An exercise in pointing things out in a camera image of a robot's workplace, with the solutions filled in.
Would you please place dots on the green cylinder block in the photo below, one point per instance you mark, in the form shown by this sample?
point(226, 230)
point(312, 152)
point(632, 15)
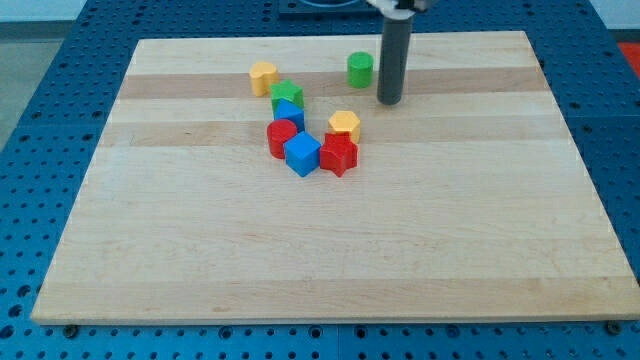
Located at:
point(360, 69)

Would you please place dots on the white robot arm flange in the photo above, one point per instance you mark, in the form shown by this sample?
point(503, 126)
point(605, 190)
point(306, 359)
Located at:
point(400, 5)

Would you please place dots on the yellow hexagon block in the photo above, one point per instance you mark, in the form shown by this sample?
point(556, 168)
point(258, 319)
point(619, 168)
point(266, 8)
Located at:
point(345, 122)

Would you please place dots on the red star block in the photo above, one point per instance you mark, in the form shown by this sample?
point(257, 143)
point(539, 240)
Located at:
point(338, 153)

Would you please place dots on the blue cube block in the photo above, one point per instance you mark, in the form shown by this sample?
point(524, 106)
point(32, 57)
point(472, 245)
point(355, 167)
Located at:
point(302, 153)

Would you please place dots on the red cylinder block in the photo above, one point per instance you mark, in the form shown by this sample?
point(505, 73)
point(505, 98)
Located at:
point(278, 133)

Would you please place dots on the blue triangle block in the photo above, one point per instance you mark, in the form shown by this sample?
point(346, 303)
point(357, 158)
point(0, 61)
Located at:
point(288, 110)

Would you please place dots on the green star block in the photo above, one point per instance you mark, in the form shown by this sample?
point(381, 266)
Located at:
point(286, 90)

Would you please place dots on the yellow heart block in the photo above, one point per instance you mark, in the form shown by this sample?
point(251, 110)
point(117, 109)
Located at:
point(262, 76)

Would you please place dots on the light wooden board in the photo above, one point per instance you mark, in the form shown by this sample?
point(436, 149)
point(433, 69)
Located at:
point(469, 203)

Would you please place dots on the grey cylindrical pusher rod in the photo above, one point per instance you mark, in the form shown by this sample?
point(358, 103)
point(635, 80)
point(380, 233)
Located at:
point(395, 40)

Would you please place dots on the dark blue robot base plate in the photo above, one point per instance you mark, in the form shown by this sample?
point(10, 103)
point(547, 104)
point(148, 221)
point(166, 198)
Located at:
point(298, 9)

